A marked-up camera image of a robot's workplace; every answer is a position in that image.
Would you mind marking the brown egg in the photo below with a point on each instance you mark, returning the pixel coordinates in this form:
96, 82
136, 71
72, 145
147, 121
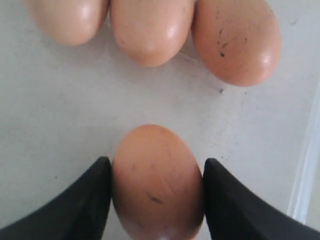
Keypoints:
151, 32
157, 189
68, 22
239, 41

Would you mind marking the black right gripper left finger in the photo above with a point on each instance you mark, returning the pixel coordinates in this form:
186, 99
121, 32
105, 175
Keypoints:
78, 213

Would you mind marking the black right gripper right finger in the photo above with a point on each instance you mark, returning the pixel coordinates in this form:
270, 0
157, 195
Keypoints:
233, 212

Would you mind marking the clear plastic container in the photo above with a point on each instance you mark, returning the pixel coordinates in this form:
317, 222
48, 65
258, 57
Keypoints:
62, 108

